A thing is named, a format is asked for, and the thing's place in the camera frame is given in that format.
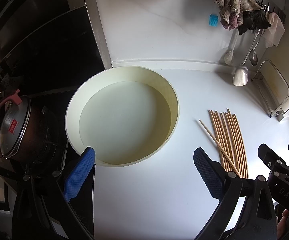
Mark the dark rag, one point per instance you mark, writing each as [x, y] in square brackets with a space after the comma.
[253, 20]

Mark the blue silicone brush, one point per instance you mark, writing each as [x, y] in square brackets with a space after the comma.
[213, 20]

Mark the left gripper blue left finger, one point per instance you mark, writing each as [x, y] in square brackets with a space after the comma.
[78, 175]

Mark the brown grey rag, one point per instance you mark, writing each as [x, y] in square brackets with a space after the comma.
[231, 11]

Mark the person right hand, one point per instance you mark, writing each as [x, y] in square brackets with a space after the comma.
[281, 223]

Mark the wooden chopstick four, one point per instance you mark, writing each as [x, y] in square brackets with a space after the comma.
[223, 137]

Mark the wooden chopstick ten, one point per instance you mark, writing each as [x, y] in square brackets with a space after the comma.
[240, 149]

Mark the steel cutting board rack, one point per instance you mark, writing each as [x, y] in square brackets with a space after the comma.
[273, 88]

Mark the wooden chopstick two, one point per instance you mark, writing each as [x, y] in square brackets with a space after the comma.
[215, 129]

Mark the pot with glass lid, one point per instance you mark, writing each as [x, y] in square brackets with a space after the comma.
[19, 134]

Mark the white dish brush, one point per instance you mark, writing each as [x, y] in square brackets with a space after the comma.
[228, 56]

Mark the wooden chopstick three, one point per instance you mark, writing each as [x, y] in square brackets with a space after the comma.
[219, 137]

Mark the wooden chopstick five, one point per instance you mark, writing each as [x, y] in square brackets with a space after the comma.
[223, 128]

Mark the steel ladle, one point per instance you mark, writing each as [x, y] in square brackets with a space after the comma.
[253, 57]

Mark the steel spatula turner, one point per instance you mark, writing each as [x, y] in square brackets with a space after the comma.
[241, 75]

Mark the white round basin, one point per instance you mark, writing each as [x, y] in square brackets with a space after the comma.
[126, 114]

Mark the white cloth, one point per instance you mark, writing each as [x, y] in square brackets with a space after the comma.
[274, 33]

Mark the wooden chopstick six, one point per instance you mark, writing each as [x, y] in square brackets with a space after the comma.
[229, 139]

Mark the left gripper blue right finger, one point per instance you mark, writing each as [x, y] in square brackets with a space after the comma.
[211, 172]

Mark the wooden chopstick seven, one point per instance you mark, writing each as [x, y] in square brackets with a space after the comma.
[235, 145]

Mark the wooden chopstick one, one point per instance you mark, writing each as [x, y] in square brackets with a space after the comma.
[221, 148]

